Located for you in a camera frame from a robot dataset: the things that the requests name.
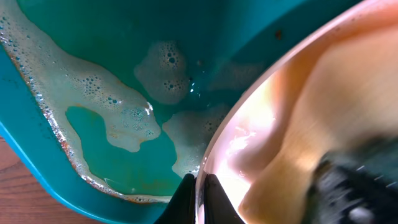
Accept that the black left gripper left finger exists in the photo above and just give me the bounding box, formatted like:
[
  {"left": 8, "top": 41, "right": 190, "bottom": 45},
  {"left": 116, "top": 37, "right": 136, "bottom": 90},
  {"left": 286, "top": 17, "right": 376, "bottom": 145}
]
[{"left": 154, "top": 174, "right": 196, "bottom": 224}]

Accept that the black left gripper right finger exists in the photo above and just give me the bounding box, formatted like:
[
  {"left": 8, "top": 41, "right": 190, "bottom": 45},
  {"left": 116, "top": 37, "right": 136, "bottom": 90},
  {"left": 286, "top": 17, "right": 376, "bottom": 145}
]
[{"left": 204, "top": 174, "right": 244, "bottom": 224}]

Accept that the green yellow sponge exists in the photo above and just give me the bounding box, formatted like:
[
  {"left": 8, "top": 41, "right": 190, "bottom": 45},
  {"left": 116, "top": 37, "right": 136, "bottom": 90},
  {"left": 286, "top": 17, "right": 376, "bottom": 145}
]
[{"left": 302, "top": 138, "right": 397, "bottom": 224}]

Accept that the pale pink plate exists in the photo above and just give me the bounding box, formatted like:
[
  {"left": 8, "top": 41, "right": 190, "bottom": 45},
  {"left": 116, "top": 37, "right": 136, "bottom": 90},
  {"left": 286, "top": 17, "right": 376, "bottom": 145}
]
[{"left": 195, "top": 1, "right": 397, "bottom": 223}]

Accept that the teal plastic tray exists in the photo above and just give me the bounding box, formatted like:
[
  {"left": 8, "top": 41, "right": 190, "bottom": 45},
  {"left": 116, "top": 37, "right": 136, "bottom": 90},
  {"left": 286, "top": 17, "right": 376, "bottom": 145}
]
[{"left": 1, "top": 0, "right": 355, "bottom": 223}]

